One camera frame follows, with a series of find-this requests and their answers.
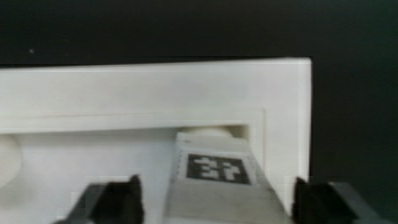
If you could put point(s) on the white table leg front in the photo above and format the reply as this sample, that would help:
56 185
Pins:
219 192

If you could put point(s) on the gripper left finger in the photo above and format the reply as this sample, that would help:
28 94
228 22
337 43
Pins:
111 204

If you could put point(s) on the white square table top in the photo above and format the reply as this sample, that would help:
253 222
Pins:
90 122

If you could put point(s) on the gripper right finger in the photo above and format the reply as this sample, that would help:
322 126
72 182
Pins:
330 204

